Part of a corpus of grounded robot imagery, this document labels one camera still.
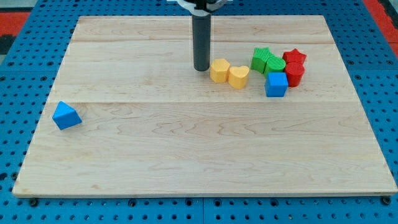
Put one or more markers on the blue triangle block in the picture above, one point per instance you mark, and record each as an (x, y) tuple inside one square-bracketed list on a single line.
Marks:
[(65, 116)]

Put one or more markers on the yellow hexagon block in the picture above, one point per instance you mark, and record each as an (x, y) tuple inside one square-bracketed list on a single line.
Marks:
[(219, 70)]

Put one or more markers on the wooden board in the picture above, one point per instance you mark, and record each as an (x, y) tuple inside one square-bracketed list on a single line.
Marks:
[(153, 126)]

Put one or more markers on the yellow heart block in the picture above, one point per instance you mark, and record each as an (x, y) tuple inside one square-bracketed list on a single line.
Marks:
[(238, 76)]

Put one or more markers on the blue cube block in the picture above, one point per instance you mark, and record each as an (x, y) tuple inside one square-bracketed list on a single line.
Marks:
[(276, 84)]

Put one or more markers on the green star block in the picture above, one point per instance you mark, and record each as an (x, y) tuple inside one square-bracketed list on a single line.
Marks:
[(260, 58)]

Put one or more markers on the green cylinder block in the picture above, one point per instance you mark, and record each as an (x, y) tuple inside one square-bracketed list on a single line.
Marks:
[(274, 64)]

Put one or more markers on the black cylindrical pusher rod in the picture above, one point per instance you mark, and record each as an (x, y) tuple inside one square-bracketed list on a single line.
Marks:
[(201, 34)]

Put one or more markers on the red cylinder block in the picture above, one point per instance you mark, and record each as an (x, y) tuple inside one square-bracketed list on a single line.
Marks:
[(294, 72)]

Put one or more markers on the red star block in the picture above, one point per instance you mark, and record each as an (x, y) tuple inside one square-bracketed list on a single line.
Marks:
[(294, 56)]

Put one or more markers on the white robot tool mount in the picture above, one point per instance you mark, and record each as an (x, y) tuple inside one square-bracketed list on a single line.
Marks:
[(200, 7)]

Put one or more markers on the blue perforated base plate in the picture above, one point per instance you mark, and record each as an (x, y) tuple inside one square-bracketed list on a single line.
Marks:
[(31, 64)]

